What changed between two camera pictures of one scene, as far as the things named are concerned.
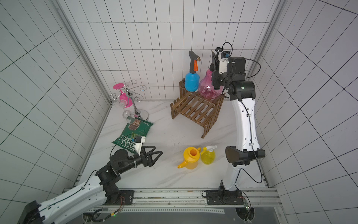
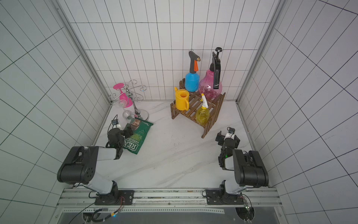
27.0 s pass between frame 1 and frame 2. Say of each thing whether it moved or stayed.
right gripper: moved
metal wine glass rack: stayed
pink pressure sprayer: stayed
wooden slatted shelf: stayed
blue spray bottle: stayed
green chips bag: stayed
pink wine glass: stayed
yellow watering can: moved
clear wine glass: stayed
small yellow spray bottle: moved
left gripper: moved
